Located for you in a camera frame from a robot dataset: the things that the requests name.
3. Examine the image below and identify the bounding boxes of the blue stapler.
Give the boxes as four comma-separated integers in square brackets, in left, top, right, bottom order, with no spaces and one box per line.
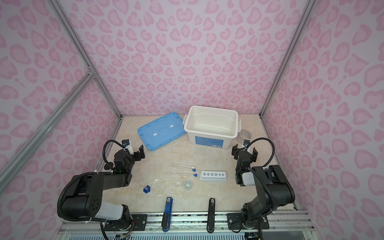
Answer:
[161,197,173,232]

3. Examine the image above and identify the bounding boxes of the white test tube rack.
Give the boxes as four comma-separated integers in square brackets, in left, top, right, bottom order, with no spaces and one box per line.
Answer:
[200,171,227,182]

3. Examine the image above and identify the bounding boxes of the cork stoppered test tube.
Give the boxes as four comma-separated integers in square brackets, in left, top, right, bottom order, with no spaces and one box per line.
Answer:
[171,163,196,172]

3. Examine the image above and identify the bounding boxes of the clear tape roll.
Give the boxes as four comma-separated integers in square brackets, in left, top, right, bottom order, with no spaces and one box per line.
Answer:
[238,130,252,141]

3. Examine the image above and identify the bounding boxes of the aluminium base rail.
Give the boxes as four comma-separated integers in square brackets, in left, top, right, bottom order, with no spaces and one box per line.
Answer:
[56,210,318,240]

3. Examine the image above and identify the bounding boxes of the blue plastic bin lid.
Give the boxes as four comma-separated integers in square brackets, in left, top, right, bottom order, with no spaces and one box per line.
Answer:
[138,113,186,151]

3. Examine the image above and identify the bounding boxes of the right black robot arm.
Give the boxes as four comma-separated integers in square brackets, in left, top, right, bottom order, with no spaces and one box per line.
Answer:
[232,145,295,229]

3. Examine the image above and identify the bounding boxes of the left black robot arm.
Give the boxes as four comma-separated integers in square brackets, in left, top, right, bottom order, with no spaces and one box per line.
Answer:
[57,146,146,228]

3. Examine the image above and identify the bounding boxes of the blue capped test tube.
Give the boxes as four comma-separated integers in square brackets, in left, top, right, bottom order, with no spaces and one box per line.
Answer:
[171,173,198,177]

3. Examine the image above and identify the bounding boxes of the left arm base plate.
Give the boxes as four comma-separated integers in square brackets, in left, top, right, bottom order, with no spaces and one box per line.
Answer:
[104,214,148,232]

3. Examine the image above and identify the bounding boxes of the black stapler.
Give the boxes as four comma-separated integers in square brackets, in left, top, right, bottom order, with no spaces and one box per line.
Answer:
[207,198,216,234]

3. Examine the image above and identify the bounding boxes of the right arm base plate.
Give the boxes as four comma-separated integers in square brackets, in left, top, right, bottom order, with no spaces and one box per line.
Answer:
[226,213,270,232]

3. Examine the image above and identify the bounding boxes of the white plastic storage bin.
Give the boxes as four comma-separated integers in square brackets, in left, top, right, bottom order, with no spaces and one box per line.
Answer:
[183,106,242,149]

